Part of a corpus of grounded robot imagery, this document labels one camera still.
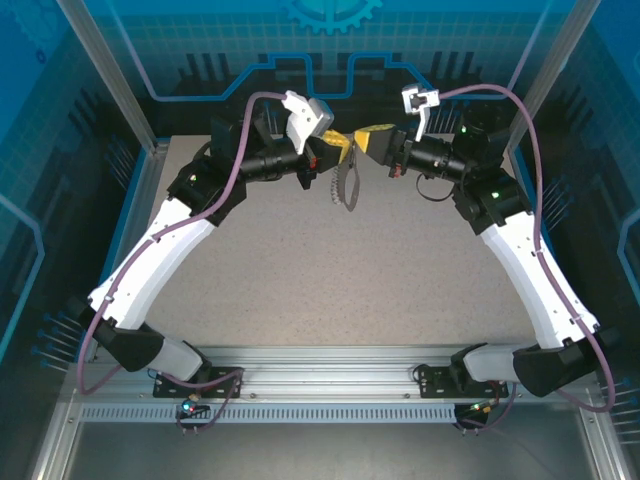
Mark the slotted grey cable duct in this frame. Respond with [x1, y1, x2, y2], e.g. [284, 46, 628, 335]
[78, 405, 587, 424]

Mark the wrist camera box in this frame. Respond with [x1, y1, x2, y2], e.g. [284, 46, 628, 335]
[401, 83, 442, 142]
[281, 89, 336, 155]

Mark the aluminium frame post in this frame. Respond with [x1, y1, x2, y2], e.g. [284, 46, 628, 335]
[55, 0, 160, 154]
[503, 0, 604, 153]

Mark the metal tray frame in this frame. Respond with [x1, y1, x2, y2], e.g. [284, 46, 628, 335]
[27, 387, 619, 480]

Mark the grey key holder with rings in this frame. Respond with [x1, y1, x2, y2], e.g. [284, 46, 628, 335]
[329, 147, 364, 212]

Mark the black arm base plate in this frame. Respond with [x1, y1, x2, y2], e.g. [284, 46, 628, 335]
[416, 362, 510, 400]
[152, 365, 245, 400]

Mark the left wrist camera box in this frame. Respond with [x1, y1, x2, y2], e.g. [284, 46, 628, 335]
[281, 89, 336, 155]

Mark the blue-edged table side rail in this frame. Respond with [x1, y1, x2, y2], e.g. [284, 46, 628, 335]
[82, 142, 169, 364]
[503, 142, 556, 251]

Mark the small green-lit circuit board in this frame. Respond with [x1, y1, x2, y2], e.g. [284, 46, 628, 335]
[457, 399, 501, 419]
[179, 392, 211, 416]

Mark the aluminium mounting rail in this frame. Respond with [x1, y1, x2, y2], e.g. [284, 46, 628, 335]
[64, 343, 599, 405]

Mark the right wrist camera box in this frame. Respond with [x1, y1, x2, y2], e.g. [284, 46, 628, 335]
[401, 83, 442, 142]

